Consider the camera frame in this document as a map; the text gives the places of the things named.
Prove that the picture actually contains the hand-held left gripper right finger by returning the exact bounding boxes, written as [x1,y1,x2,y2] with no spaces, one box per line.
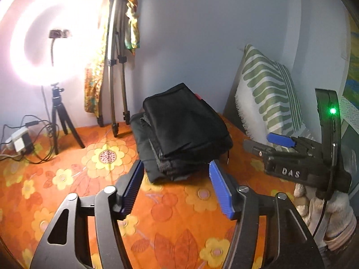
[208,160,326,269]

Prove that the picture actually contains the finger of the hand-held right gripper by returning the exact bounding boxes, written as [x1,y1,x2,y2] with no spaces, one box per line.
[266,132,323,153]
[243,139,298,163]

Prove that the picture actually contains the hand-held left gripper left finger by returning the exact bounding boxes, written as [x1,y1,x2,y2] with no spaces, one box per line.
[29,160,145,269]

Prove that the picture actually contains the black pants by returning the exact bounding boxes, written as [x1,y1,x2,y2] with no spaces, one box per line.
[142,82,233,158]

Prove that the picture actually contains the person's right forearm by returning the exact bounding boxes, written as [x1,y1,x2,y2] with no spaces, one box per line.
[293,183,355,251]

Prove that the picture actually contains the dark grey pants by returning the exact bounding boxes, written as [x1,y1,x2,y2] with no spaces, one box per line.
[130,112,233,184]

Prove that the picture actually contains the orange floral bedspread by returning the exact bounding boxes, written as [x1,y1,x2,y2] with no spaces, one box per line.
[0,113,317,269]

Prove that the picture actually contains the green striped white pillow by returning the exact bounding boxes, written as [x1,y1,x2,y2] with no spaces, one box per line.
[234,44,312,143]

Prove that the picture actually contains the small black tripod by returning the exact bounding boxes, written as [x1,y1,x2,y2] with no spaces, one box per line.
[50,82,86,155]

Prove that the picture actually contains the black charger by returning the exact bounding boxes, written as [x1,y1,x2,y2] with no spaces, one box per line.
[22,133,35,154]

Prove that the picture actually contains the white power strip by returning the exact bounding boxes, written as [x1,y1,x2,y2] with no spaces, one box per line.
[5,127,30,152]

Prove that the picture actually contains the tall folded tripod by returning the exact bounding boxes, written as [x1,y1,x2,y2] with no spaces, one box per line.
[97,0,132,138]

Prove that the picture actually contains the black phone clip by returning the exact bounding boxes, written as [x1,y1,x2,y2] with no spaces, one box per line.
[48,29,70,39]

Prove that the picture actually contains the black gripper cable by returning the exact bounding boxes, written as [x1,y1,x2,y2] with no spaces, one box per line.
[312,143,337,239]

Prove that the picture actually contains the colourful wall picture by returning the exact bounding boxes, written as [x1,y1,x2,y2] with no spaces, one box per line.
[339,11,359,135]

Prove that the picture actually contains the ring light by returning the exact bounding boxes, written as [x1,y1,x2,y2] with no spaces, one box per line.
[0,0,108,88]

